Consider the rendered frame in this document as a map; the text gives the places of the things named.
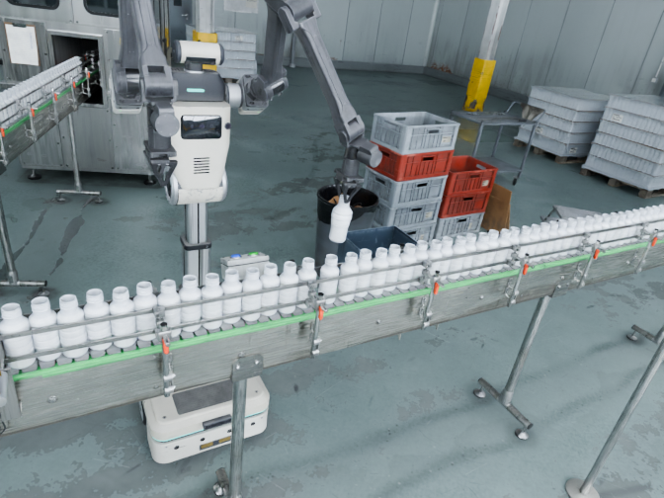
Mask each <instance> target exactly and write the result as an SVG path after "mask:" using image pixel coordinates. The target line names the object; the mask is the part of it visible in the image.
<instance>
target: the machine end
mask: <svg viewBox="0 0 664 498"><path fill-rule="evenodd" d="M151 1H152V6H153V11H154V16H155V21H156V26H157V31H158V36H159V40H160V44H161V47H162V50H163V52H164V55H165V56H166V58H167V63H168V66H170V67H171V57H172V52H171V43H170V7H169V0H151ZM4 22H10V23H22V24H28V25H36V32H37V39H38V47H39V54H40V61H41V66H37V65H27V64H16V63H11V62H10V56H9V50H8V45H7V39H6V33H5V27H4ZM120 49H121V36H120V20H119V5H118V0H0V65H2V69H3V75H4V80H3V81H1V82H0V88H4V89H6V90H8V88H12V87H14V86H16V85H19V83H23V81H27V80H29V79H30V78H33V76H36V75H39V74H40V73H42V72H45V71H47V70H48V69H50V68H52V67H55V66H57V64H59V63H61V62H64V61H66V60H68V59H70V58H72V57H74V56H79V57H84V56H85V55H82V54H86V51H88V54H90V53H92V52H91V51H92V50H93V51H95V50H98V51H97V52H95V53H93V54H94V55H95V56H96V55H97V54H99V58H98V59H99V60H100V68H101V79H102V88H100V89H99V90H98V91H97V92H96V93H94V94H93V95H92V96H91V97H90V98H88V99H87V100H86V101H85V102H83V103H82V104H81V105H80V106H79V107H78V110H77V111H76V112H72V117H73V124H74V132H75V140H76V148H77V157H78V165H79V171H89V172H107V173H124V174H142V175H147V176H148V180H145V181H144V182H143V183H144V185H148V186H152V185H155V184H156V181H154V180H151V176H152V175H154V173H153V171H152V169H151V167H150V165H149V163H148V161H147V159H146V157H145V155H144V153H143V150H145V147H146V146H144V144H143V141H144V140H148V133H147V111H146V107H143V106H142V108H141V111H140V113H139V114H115V113H114V112H113V106H112V99H111V92H110V85H109V78H110V74H111V70H112V68H114V66H113V59H119V55H120ZM98 59H96V60H94V61H93V62H97V61H98ZM18 157H19V163H20V164H21V165H22V168H31V170H32V172H33V174H31V175H28V179H30V180H37V179H40V178H41V177H42V175H41V174H36V169H48V170H67V171H73V165H72V157H71V149H70V141H69V133H68V125H67V118H66V117H65V118H64V119H63V120H62V121H61V122H59V123H58V124H57V125H55V126H54V127H53V128H52V129H51V130H49V131H48V132H47V133H46V134H45V135H43V136H42V137H41V138H40V139H39V140H37V142H35V143H34V144H33V145H31V146H30V147H29V148H28V149H26V150H25V151H24V152H23V153H22V154H20V155H19V156H18Z"/></svg>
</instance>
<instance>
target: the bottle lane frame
mask: <svg viewBox="0 0 664 498"><path fill-rule="evenodd" d="M648 242H649V241H648ZM648 242H644V243H639V244H634V245H629V246H625V247H621V248H616V249H614V248H613V249H611V250H606V253H603V252H600V253H599V255H598V257H597V259H594V258H593V261H592V263H591V265H590V268H589V270H588V272H587V274H588V278H586V280H585V282H584V283H585V286H589V285H592V284H596V283H599V282H603V281H607V280H611V279H615V278H619V277H623V276H626V275H630V274H634V268H635V267H634V266H636V267H637V265H638V263H637V261H638V259H636V258H635V257H634V256H633V255H634V253H635V251H636V250H638V253H637V254H636V257H637V258H639V259H640V258H641V256H642V254H643V252H644V250H645V248H646V246H647V244H648ZM590 255H591V254H587V255H583V256H577V257H572V258H566V259H564V260H559V261H554V262H549V263H543V264H540V265H539V264H537V265H535V267H534V268H533V269H532V268H531V267H529V268H528V270H527V273H526V274H525V275H522V277H521V280H520V283H519V286H518V291H519V294H518V295H517V296H516V299H515V301H516V303H515V304H517V303H520V302H524V301H528V300H532V299H536V298H540V297H544V296H547V295H551V294H552V293H553V291H554V288H555V286H556V284H557V283H558V282H559V281H561V280H565V279H570V280H571V283H570V285H569V288H568V291H570V290H573V289H577V283H578V282H577V281H576V280H574V278H573V276H574V273H575V272H576V271H578V269H577V266H578V264H579V263H582V264H581V266H580V268H579V270H580V271H581V272H583V271H584V269H585V267H586V264H587V262H588V260H589V257H590ZM632 258H634V261H633V263H632V264H633V265H634V266H632V265H631V263H630V261H631V259H632ZM644 260H645V264H643V265H642V267H641V272H642V271H646V270H650V269H653V268H657V267H661V266H664V240H663V241H661V240H659V239H658V240H657V241H656V243H655V245H654V246H650V248H649V251H648V253H647V255H646V257H645V259H644ZM519 271H520V268H519V269H517V270H512V271H506V272H503V273H501V272H500V273H498V274H493V275H489V276H487V275H486V276H484V277H478V278H471V279H470V280H464V281H460V282H459V281H456V282H455V283H450V282H449V284H446V285H445V287H444V288H442V287H441V286H439V290H438V293H437V294H434V296H433V300H432V304H431V308H430V310H431V311H432V316H431V317H430V320H429V323H430V324H429V326H433V325H436V324H440V323H444V322H448V321H452V320H456V319H460V318H463V317H466V316H470V315H474V314H478V313H482V312H486V311H490V310H493V309H497V308H501V307H505V306H507V304H508V303H507V300H508V299H509V298H508V297H506V295H505V294H504V291H505V288H507V287H508V285H507V284H508V281H509V279H510V278H513V279H512V282H511V284H510V287H511V288H513V287H514V284H515V281H516V278H517V276H518V274H519ZM585 286H584V287H585ZM416 289H417V288H416ZM430 289H431V288H426V287H425V289H422V290H418V289H417V290H415V291H409V292H405V293H402V292H401V293H400V294H396V295H393V294H392V295H391V296H386V297H384V296H382V297H381V298H377V299H375V298H373V299H372V300H364V301H362V302H358V303H356V302H355V303H353V304H348V305H347V304H346V303H344V304H345V305H343V306H339V307H337V306H335V305H334V306H335V307H334V308H329V309H328V312H327V313H325V312H324V313H323V318H322V320H320V323H319V330H318V336H319V337H320V338H321V343H320V344H319V350H320V352H319V355H322V354H326V353H329V352H333V351H337V350H341V349H345V348H349V347H353V346H356V345H360V344H364V343H367V342H371V341H375V340H379V339H382V338H386V337H390V336H394V335H398V334H402V333H406V332H410V331H413V330H417V329H420V328H421V325H420V322H421V321H422V319H421V318H420V314H418V313H419V309H420V307H422V304H421V301H422V297H426V301H425V304H424V306H425V307H426V305H427V301H428V297H429V293H430ZM313 310H314V309H313ZM315 313H316V311H315V310H314V311H313V312H310V313H304V312H303V314H302V315H297V316H294V315H293V314H291V315H292V317H287V318H282V317H281V319H278V320H273V321H272V320H271V319H270V318H269V321H268V322H264V323H260V322H259V321H258V320H257V322H258V323H257V324H254V325H249V326H248V325H247V324H246V323H245V327H240V328H235V327H234V326H232V327H233V329H230V330H226V331H222V330H221V328H220V332H216V333H211V334H209V333H208V331H207V334H206V335H203V336H198V337H197V336H196V335H195V334H194V337H193V338H189V339H182V337H180V340H179V341H174V342H170V344H171V345H170V347H169V353H168V354H170V353H172V362H171V363H170V366H173V374H175V377H174V378H173V385H175V388H176V389H174V392H177V391H181V390H185V389H189V388H193V387H196V386H200V385H204V384H208V383H212V382H216V381H220V380H223V379H227V378H231V377H232V363H233V362H234V361H235V360H236V359H237V358H242V357H245V356H249V355H254V354H258V353H259V354H260V355H262V356H263V357H264V358H263V370H264V369H268V368H272V367H275V366H279V365H283V364H287V363H291V362H295V361H299V360H302V359H306V358H310V353H309V350H310V349H311V341H309V336H310V333H312V330H310V328H311V322H313V321H315ZM429 326H428V327H429ZM13 381H14V384H15V388H16V392H17V396H18V401H22V417H20V418H16V419H12V420H8V424H9V426H8V428H6V430H5V431H4V433H2V434H1V435H0V438H2V437H6V436H9V435H13V434H17V433H21V432H25V431H29V430H32V429H35V428H39V427H43V426H47V425H51V424H55V423H59V422H62V421H66V420H70V419H74V418H78V417H82V416H86V415H89V414H93V413H97V412H101V411H105V410H109V409H113V408H116V407H120V406H124V405H128V404H132V403H135V402H139V401H142V400H146V399H150V398H154V397H158V396H162V395H164V389H163V366H162V345H161V344H160V345H153V343H151V346H150V347H146V348H141V349H139V348H138V346H136V349H135V350H131V351H127V352H124V350H123V349H121V352H120V353H117V354H112V355H108V353H107V352H106V353H105V356H104V357H99V358H94V359H92V357H91V356H89V359H88V360H85V361H80V362H75V360H74V359H72V363H71V364H66V365H61V366H59V365H58V364H57V363H55V365H54V367H52V368H47V369H42V370H41V368H40V366H38V368H37V370H36V371H33V372H28V373H22V370H19V373H18V374H15V375H13Z"/></svg>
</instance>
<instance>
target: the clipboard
mask: <svg viewBox="0 0 664 498"><path fill-rule="evenodd" d="M4 27H5V33H6V39H7V45H8V50H9V56H10V62H11V63H16V64H27V65H37V66H41V61H40V54H39V47H38V39H37V32H36V25H28V24H22V23H10V22H4Z"/></svg>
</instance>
